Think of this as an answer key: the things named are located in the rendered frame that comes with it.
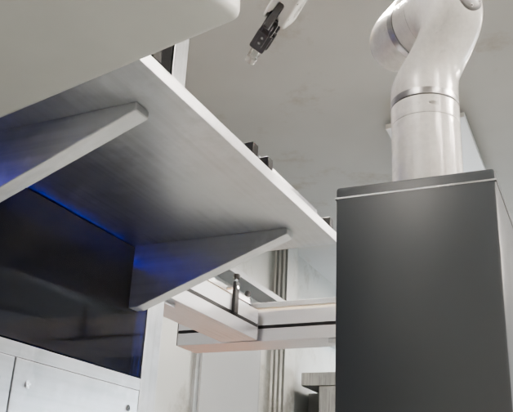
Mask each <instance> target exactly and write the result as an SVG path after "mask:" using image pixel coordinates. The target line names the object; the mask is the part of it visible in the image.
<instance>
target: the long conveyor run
mask: <svg viewBox="0 0 513 412"><path fill-rule="evenodd" d="M251 302H252V300H251V299H250V304H249V305H250V306H251V307H254V308H256V309H257V310H258V313H259V316H258V334H257V340H253V341H238V342H219V341H217V340H215V339H213V338H210V337H208V336H206V335H204V334H201V333H199V332H197V331H195V330H193V329H190V328H188V327H185V326H184V325H181V324H178V327H177V337H176V345H177V346H178V347H181V348H184V349H185V350H188V351H190V352H194V353H209V352H241V351H259V350H276V349H293V348H310V347H333V345H331V344H329V343H328V340H329V339H334V338H336V297H334V298H313V299H302V300H292V301H281V302H260V303H251Z"/></svg>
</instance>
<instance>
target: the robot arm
mask: <svg viewBox="0 0 513 412"><path fill-rule="evenodd" d="M306 1H307V0H270V3H269V5H268V6H267V8H266V9H265V12H264V17H266V19H265V21H264V22H263V24H262V26H261V27H260V28H259V29H258V31H257V32H256V34H255V36H254V38H253V39H252V41H251V42H250V44H249V45H250V47H252V48H253V49H255V50H256V51H258V52H259V53H261V54H262V53H263V52H264V51H265V50H268V48H269V47H270V45H271V43H272V42H273V41H274V39H275V37H276V36H277V33H278V32H279V30H280V29H285V28H287V27H288V26H289V25H290V24H291V23H292V22H294V20H295V19H296V18H297V16H298V15H299V13H300V11H301V9H302V8H303V7H304V5H305V3H306ZM483 14H484V10H483V3H482V0H395V2H394V3H393V4H392V5H391V6H390V7H389V8H388V9H387V10H386V11H385V12H384V13H383V14H382V16H381V17H380V18H379V19H378V21H377V23H376V24H375V25H374V27H373V29H372V32H371V35H370V49H371V52H372V55H373V57H374V59H375V60H376V62H377V63H378V64H379V65H380V66H381V67H383V68H384V69H387V70H389V71H392V72H398V73H397V75H396V77H395V80H394V82H393V85H392V88H391V96H390V108H391V144H392V181H403V180H409V179H416V178H423V177H435V176H442V175H448V174H454V173H461V172H463V160H462V134H461V121H460V107H459V94H458V84H459V80H460V77H461V75H462V72H463V70H464V69H465V67H466V64H467V62H468V60H469V59H470V56H471V53H472V52H473V50H474V47H475V45H476V42H477V40H478V37H479V35H480V30H481V27H482V23H483Z"/></svg>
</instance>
